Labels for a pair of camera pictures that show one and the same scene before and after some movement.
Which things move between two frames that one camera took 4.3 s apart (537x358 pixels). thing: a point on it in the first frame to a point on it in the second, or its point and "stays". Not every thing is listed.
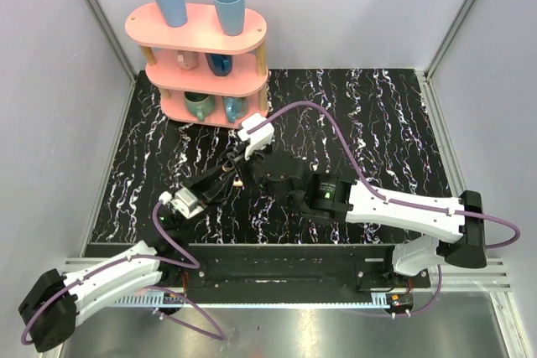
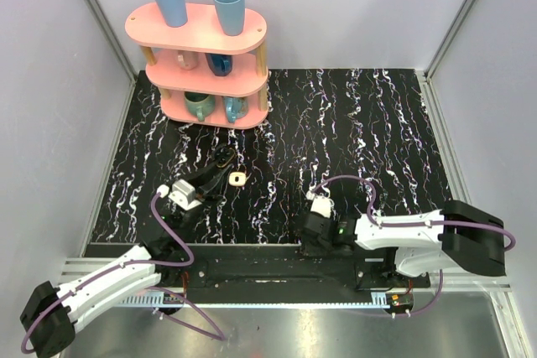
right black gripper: x=255 y=156 to x=309 y=250
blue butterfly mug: x=236 y=107 stays
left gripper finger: x=197 y=184 stays
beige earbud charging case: x=239 y=183 stays
